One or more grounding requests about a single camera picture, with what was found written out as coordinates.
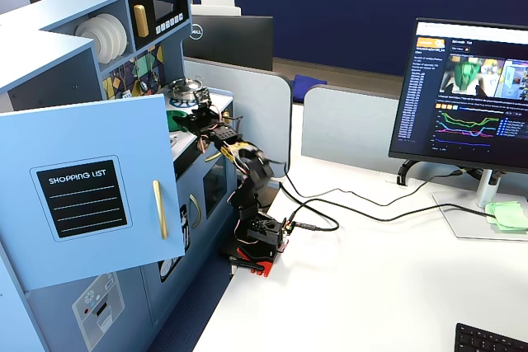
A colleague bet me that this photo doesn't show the computer monitor with graphs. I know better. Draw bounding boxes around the computer monitor with graphs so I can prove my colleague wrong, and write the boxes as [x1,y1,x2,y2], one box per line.
[388,17,528,175]

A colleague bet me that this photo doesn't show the gray desk divider panel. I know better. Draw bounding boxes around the gray desk divider panel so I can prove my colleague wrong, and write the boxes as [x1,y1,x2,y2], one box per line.
[300,84,414,172]
[183,57,295,174]

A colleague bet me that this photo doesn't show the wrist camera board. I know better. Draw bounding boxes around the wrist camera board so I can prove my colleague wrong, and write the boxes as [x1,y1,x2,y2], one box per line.
[192,88,213,108]

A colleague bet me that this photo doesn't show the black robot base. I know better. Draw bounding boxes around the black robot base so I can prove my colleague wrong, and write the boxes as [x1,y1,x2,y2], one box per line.
[233,210,290,265]

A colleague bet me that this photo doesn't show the red black table clamp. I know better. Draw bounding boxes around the red black table clamp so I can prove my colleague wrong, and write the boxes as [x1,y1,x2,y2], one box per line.
[217,243,276,279]

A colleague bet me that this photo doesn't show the white toy plate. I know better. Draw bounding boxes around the white toy plate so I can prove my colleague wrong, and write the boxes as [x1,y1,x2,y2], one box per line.
[73,18,105,65]
[98,12,130,59]
[88,15,119,63]

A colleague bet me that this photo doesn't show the black keyboard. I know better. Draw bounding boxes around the black keyboard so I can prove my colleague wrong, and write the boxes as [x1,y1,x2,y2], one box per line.
[454,322,528,352]

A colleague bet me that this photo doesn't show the black cable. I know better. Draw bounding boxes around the black cable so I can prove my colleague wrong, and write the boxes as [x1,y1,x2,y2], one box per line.
[276,168,469,232]
[286,198,496,234]

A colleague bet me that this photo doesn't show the gold fridge door handle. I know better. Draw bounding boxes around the gold fridge door handle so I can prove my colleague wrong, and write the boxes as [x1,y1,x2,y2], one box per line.
[152,180,170,241]

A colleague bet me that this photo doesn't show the white box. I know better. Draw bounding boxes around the white box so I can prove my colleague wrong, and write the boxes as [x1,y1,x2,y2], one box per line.
[190,4,243,17]

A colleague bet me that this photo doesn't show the black Dell monitor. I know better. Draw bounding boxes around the black Dell monitor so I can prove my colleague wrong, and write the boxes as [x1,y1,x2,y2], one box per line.
[182,14,275,73]

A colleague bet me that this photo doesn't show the gold microwave handle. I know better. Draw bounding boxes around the gold microwave handle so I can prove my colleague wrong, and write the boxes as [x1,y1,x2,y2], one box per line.
[132,4,150,39]

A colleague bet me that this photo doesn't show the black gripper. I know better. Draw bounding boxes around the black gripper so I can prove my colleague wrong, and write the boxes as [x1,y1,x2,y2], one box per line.
[172,103,240,143]

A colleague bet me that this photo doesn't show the silver toy pot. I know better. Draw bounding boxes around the silver toy pot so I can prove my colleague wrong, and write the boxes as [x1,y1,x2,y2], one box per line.
[168,76,205,102]

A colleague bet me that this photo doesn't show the green sticky notes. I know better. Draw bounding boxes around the green sticky notes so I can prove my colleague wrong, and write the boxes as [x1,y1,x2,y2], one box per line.
[483,199,528,233]

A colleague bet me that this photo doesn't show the blue toy fridge door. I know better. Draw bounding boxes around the blue toy fridge door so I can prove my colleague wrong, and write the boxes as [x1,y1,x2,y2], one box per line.
[0,94,187,292]

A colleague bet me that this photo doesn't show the silver monitor stand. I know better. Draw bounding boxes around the silver monitor stand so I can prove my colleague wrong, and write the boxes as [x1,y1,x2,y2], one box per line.
[431,168,528,241]

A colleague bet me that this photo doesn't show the blue toy kitchen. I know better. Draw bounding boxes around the blue toy kitchen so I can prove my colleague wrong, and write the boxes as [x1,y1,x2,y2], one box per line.
[0,0,239,352]

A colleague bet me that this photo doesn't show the gold oven door handle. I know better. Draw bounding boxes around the gold oven door handle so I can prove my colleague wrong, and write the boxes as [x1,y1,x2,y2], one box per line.
[188,193,203,230]

